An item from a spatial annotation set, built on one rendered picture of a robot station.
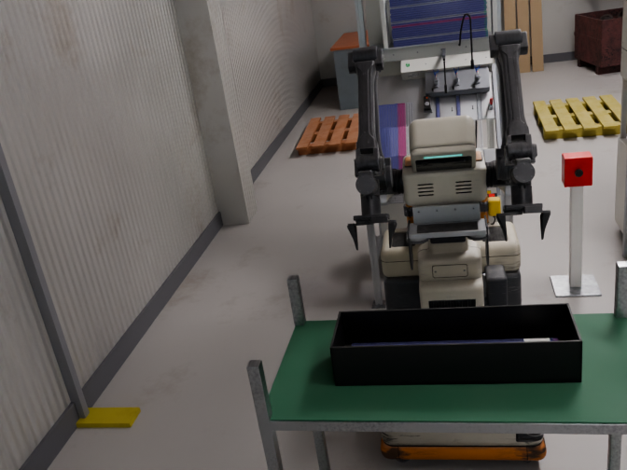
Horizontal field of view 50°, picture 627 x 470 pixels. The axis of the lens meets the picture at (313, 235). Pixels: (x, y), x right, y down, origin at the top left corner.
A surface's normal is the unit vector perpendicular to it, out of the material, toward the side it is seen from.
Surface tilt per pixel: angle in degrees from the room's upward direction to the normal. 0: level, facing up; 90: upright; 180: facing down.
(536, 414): 0
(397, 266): 90
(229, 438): 0
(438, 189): 98
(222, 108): 90
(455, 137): 43
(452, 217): 90
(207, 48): 90
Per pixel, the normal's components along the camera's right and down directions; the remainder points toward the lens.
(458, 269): -0.14, 0.53
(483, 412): -0.14, -0.91
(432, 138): -0.21, -0.40
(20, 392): 0.98, -0.06
